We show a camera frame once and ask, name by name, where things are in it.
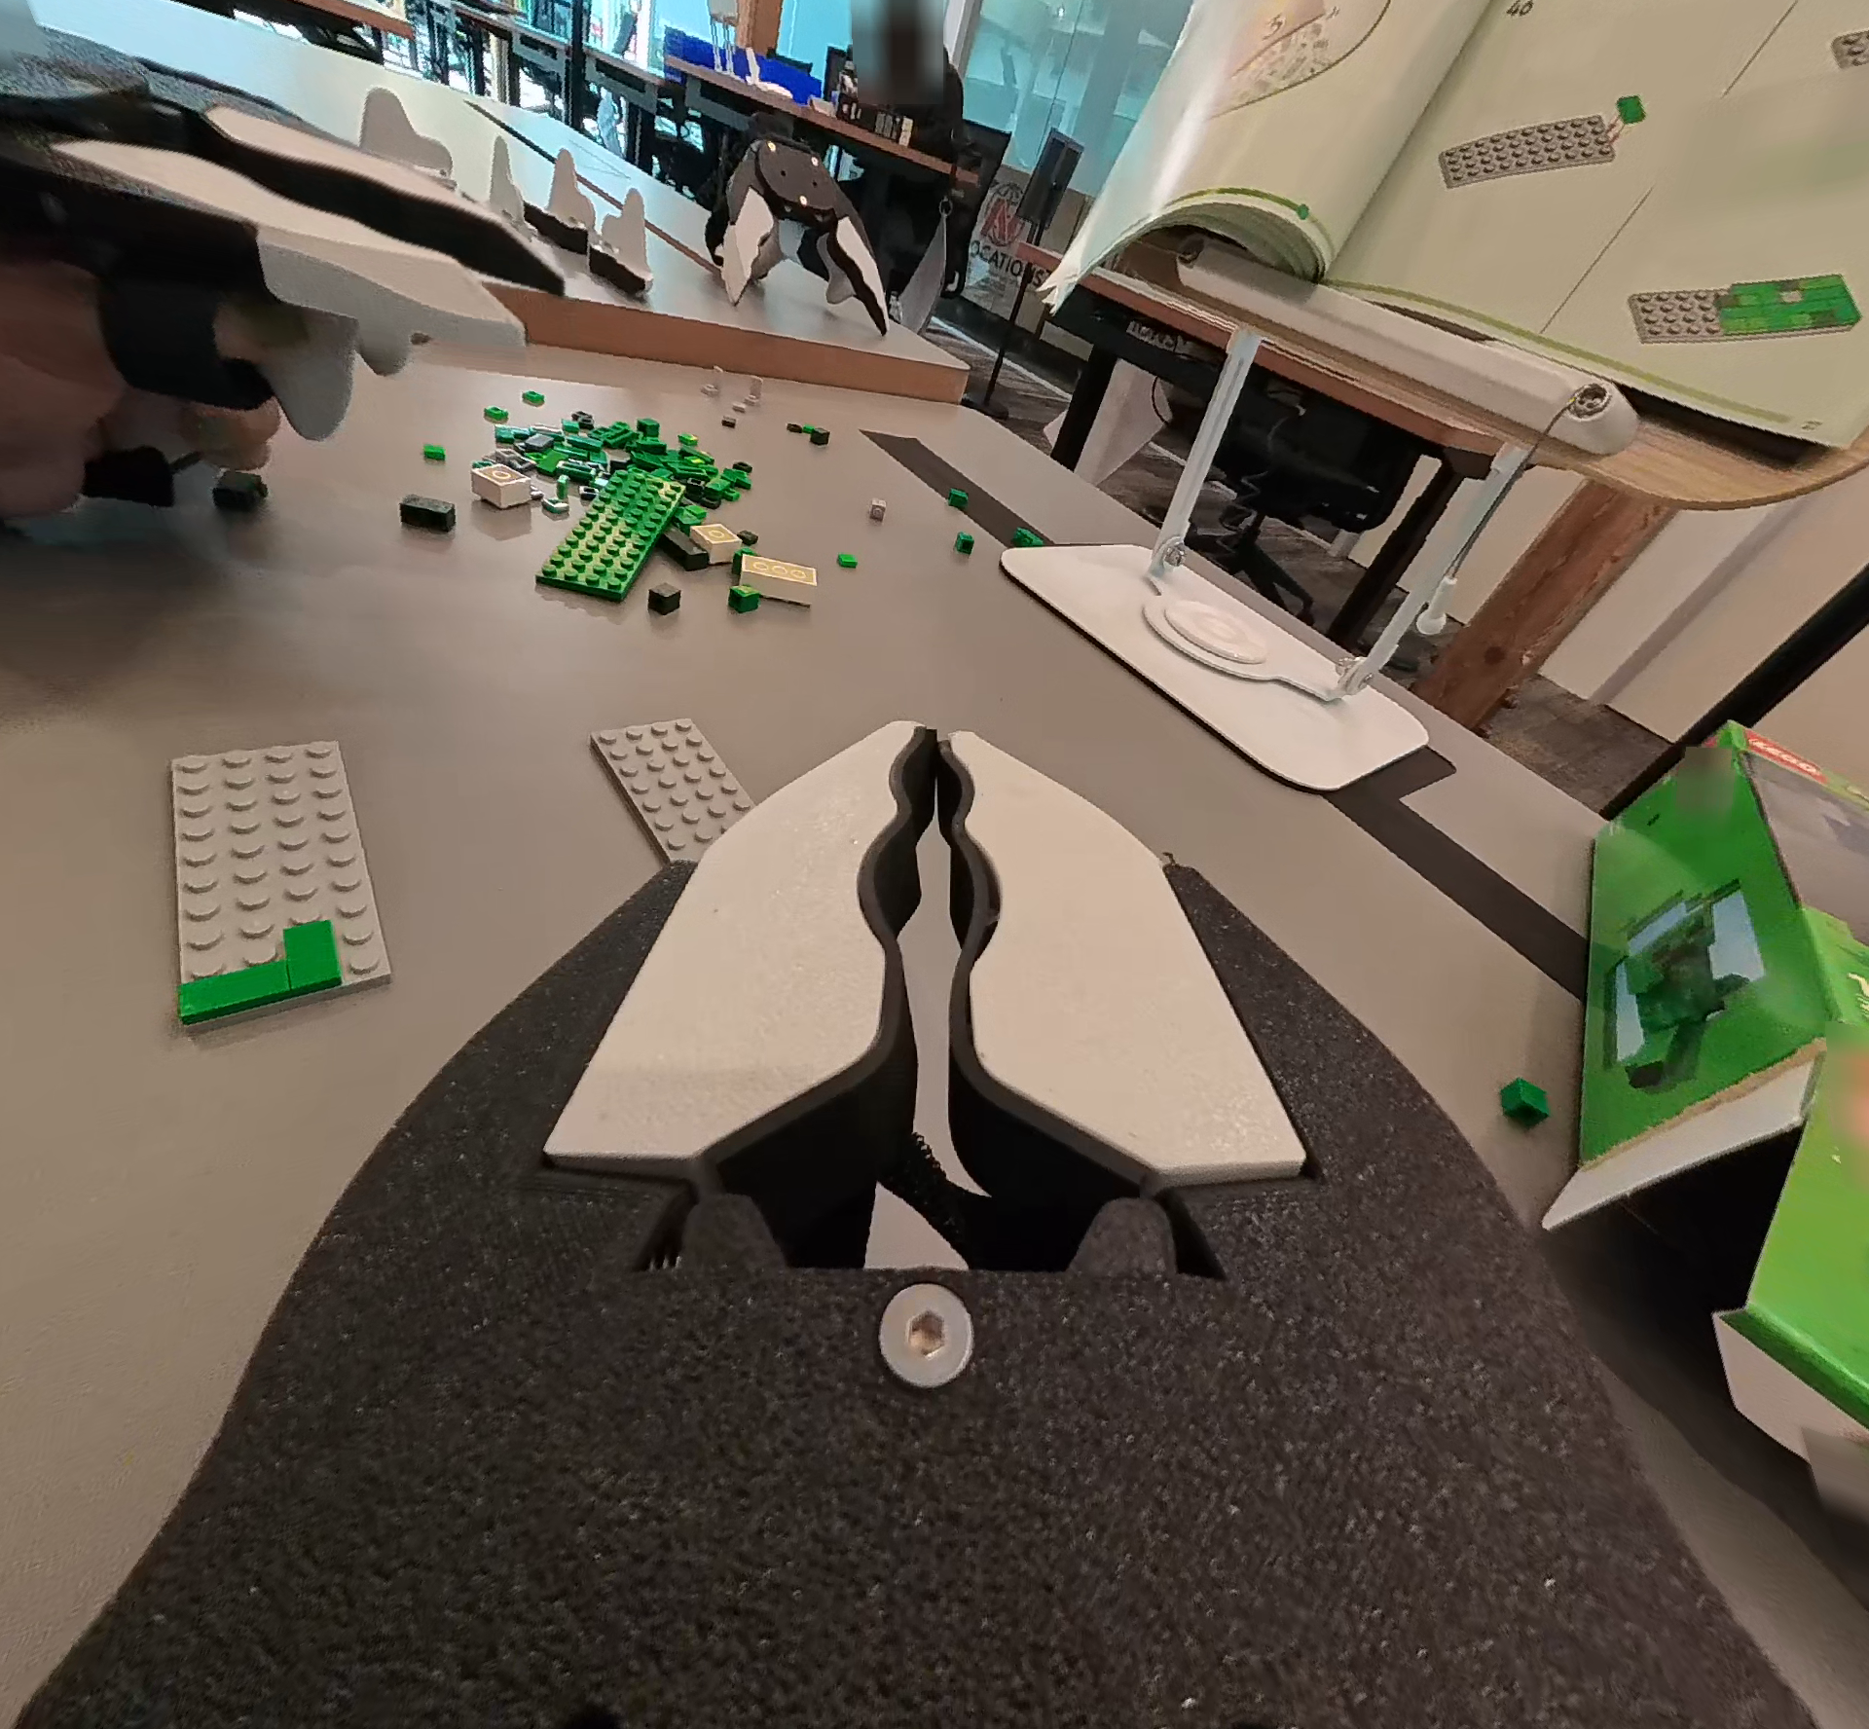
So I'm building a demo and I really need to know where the grey plate with green bricks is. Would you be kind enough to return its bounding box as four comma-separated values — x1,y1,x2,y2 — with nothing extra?
172,738,393,1027

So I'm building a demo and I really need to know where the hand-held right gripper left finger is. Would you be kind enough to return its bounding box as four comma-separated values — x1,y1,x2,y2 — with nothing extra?
544,719,938,1272

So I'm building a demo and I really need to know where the wood-edged table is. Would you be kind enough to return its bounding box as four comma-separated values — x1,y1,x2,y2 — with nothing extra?
0,0,972,411

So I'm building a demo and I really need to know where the green cardboard box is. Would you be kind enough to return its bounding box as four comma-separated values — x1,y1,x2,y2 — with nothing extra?
1543,721,1869,1232
1711,1049,1869,1526

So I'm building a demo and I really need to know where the black tape strip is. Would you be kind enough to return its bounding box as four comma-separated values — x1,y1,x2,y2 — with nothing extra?
861,427,1593,1003

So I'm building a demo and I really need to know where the black office chair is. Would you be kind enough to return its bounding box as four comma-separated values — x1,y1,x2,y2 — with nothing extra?
1168,392,1391,610

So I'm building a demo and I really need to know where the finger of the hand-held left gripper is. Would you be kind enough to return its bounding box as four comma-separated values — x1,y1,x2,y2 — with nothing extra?
201,100,572,301
47,134,530,446

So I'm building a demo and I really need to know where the dark monitor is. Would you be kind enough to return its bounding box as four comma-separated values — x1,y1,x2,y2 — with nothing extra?
1018,130,1087,230

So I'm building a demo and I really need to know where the wooden-legged table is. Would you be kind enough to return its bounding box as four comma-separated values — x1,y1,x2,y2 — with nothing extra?
1022,237,1869,726

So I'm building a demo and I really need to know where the open instruction booklet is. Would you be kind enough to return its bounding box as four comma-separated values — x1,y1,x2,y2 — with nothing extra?
1043,0,1869,450

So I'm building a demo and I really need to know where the plain grey studded plate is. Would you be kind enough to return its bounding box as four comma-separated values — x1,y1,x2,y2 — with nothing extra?
590,715,754,865

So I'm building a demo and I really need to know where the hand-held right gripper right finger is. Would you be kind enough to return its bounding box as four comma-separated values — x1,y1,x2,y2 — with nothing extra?
934,726,1307,1272

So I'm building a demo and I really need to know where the pile of mixed bricks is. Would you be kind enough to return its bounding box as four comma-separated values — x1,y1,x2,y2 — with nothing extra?
483,405,760,547

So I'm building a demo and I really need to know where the person's left hand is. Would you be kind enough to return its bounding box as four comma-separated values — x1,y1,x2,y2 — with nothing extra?
0,259,283,531

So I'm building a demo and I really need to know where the long green studded plate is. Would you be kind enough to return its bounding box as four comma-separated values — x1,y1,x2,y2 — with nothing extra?
534,470,689,603

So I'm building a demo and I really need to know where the white book stand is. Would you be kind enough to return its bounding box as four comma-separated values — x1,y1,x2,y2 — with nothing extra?
998,249,1642,795

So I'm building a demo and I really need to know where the idle black gripper device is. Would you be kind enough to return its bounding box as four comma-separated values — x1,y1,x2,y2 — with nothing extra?
706,116,893,336

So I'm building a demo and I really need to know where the grey desk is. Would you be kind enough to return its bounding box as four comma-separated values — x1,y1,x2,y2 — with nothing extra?
0,333,1869,1729

